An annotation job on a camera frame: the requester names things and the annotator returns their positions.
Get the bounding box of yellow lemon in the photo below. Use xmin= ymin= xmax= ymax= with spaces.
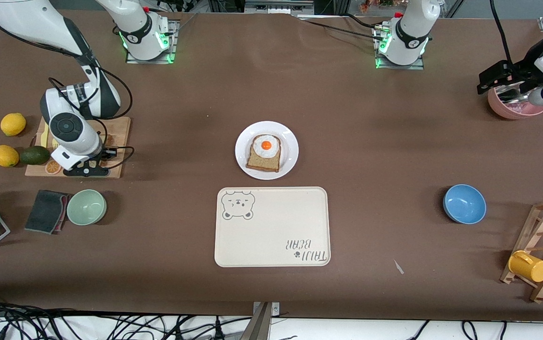
xmin=0 ymin=145 xmax=20 ymax=168
xmin=0 ymin=113 xmax=27 ymax=137

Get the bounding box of pale green bowl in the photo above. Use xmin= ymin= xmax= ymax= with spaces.
xmin=66 ymin=189 xmax=107 ymax=226

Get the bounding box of grey metal post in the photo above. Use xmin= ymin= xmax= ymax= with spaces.
xmin=239 ymin=302 xmax=272 ymax=340

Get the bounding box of cream bear print tray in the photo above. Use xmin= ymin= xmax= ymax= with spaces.
xmin=214 ymin=187 xmax=331 ymax=268

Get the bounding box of dark green avocado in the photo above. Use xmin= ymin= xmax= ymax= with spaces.
xmin=19 ymin=145 xmax=51 ymax=166

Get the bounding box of wooden cutting board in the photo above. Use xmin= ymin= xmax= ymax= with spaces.
xmin=25 ymin=116 xmax=131 ymax=179

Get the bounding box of bread slice under egg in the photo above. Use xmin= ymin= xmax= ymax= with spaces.
xmin=246 ymin=134 xmax=282 ymax=173

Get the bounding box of black floor cable tangle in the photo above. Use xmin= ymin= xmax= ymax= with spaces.
xmin=0 ymin=302 xmax=253 ymax=340

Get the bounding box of yellow cup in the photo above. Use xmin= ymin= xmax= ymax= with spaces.
xmin=508 ymin=250 xmax=543 ymax=283

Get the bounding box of round white plate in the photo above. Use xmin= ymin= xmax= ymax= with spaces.
xmin=235 ymin=121 xmax=299 ymax=180

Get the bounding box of grey metal bracket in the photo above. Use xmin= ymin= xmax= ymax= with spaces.
xmin=252 ymin=301 xmax=280 ymax=316

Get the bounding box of toy fried egg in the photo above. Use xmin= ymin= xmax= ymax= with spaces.
xmin=253 ymin=135 xmax=281 ymax=159

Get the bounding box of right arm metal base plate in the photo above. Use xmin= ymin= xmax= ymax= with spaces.
xmin=126 ymin=19 xmax=178 ymax=64

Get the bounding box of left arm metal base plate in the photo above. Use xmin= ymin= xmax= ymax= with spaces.
xmin=373 ymin=24 xmax=425 ymax=70

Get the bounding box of blue bowl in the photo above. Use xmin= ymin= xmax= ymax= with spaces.
xmin=443 ymin=184 xmax=487 ymax=225

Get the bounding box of dark grey cloth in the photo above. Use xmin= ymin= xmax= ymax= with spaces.
xmin=24 ymin=189 xmax=66 ymax=235

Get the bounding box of black table cable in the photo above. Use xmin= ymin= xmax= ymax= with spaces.
xmin=297 ymin=13 xmax=385 ymax=41

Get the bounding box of grey metal frame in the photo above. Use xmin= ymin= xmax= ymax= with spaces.
xmin=244 ymin=0 xmax=315 ymax=15

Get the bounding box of pink bowl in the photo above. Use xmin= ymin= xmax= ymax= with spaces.
xmin=488 ymin=85 xmax=543 ymax=120

